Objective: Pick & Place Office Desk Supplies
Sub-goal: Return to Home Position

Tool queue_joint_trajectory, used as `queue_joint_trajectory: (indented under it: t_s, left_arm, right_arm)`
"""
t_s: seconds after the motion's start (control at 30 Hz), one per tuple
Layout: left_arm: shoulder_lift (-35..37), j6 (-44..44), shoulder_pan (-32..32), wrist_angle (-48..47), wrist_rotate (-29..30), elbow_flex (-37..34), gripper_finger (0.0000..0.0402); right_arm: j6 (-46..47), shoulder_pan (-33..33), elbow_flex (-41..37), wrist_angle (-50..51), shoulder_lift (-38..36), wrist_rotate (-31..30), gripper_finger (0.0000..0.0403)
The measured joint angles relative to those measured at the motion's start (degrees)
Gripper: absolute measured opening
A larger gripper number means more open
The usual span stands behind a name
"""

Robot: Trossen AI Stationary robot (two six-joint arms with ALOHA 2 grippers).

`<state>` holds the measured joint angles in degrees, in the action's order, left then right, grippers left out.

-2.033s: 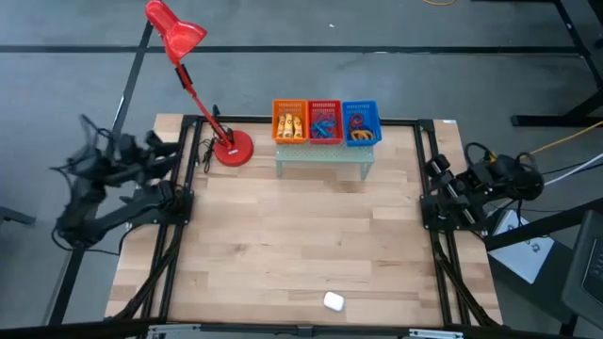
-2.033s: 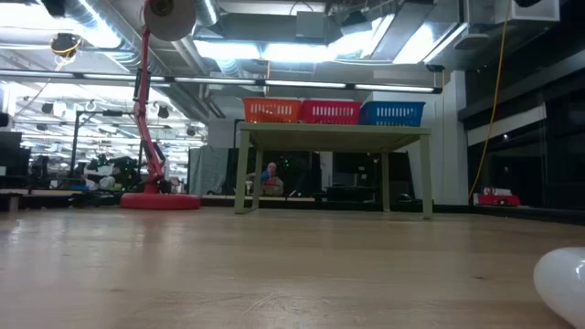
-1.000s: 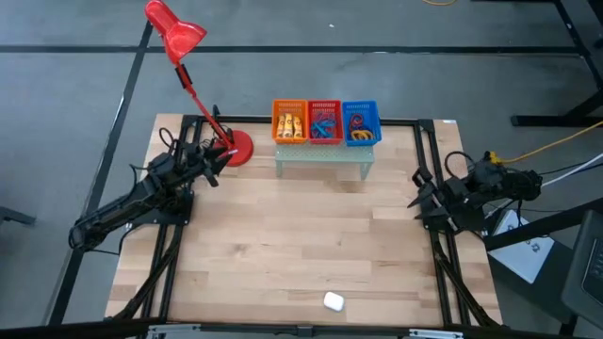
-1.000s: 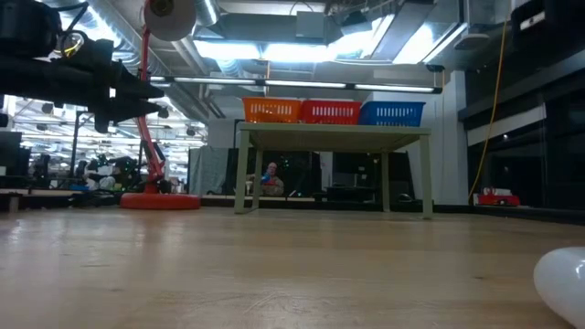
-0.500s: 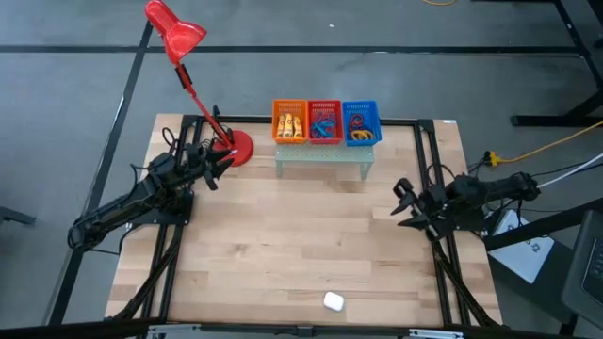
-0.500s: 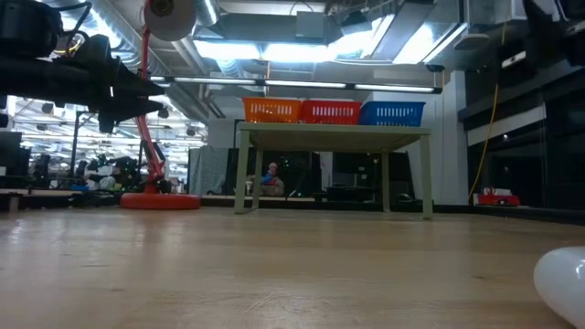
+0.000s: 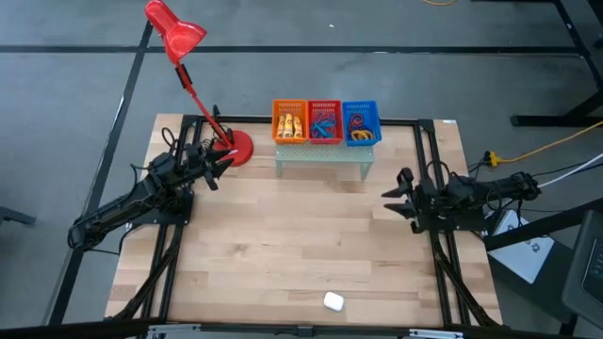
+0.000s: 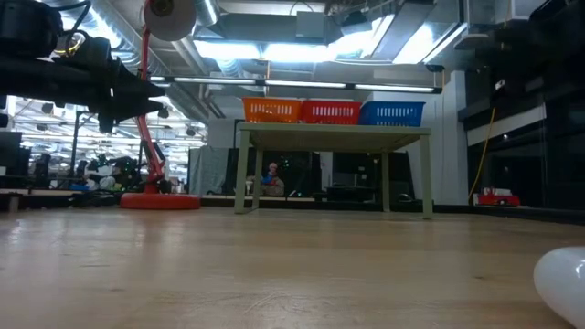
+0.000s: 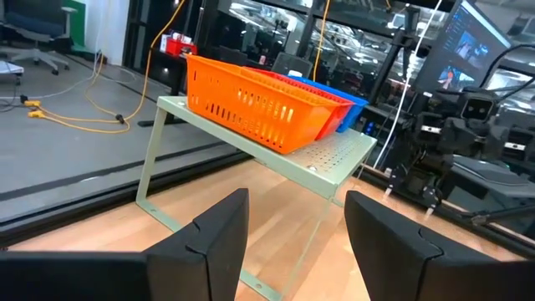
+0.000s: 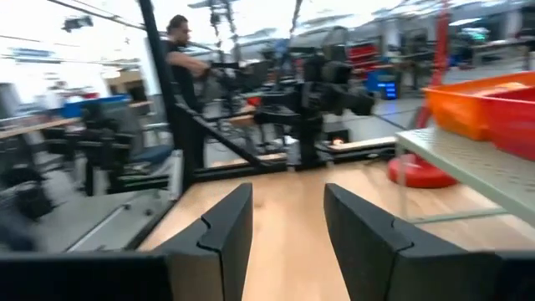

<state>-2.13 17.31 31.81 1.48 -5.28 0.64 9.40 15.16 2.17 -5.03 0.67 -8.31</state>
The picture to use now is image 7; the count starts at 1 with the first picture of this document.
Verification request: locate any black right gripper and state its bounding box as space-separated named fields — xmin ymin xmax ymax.
xmin=380 ymin=167 xmax=444 ymax=235

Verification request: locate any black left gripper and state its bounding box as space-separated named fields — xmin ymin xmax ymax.
xmin=183 ymin=140 xmax=237 ymax=192

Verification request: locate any orange plastic basket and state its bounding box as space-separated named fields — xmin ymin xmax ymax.
xmin=271 ymin=98 xmax=310 ymax=145

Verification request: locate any blue plastic basket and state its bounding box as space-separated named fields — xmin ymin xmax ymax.
xmin=341 ymin=100 xmax=383 ymax=148

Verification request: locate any red plastic basket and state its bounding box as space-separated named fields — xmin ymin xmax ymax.
xmin=306 ymin=99 xmax=345 ymax=145

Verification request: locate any red desk lamp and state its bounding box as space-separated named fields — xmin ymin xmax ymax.
xmin=143 ymin=0 xmax=255 ymax=169

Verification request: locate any pale green perforated shelf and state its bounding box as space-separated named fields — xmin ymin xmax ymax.
xmin=274 ymin=139 xmax=376 ymax=182

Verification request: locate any white earbuds case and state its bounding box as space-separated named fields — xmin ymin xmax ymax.
xmin=322 ymin=291 xmax=346 ymax=313

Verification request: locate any white box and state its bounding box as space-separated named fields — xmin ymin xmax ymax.
xmin=487 ymin=209 xmax=556 ymax=285

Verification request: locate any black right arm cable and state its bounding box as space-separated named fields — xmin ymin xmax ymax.
xmin=425 ymin=159 xmax=452 ymax=185

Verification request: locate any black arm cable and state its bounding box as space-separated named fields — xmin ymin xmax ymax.
xmin=161 ymin=126 xmax=179 ymax=154
xmin=425 ymin=159 xmax=452 ymax=185

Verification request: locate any black aluminium table frame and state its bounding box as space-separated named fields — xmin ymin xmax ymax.
xmin=106 ymin=114 xmax=504 ymax=339

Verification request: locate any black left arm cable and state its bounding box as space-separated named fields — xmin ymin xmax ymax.
xmin=161 ymin=126 xmax=179 ymax=154

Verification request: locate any black desk leg frame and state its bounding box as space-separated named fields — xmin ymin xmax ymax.
xmin=511 ymin=0 xmax=603 ymax=128

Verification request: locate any yellow cable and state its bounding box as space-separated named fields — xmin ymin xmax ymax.
xmin=484 ymin=121 xmax=603 ymax=167

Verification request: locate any white cable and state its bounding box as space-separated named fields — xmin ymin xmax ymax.
xmin=536 ymin=153 xmax=603 ymax=189

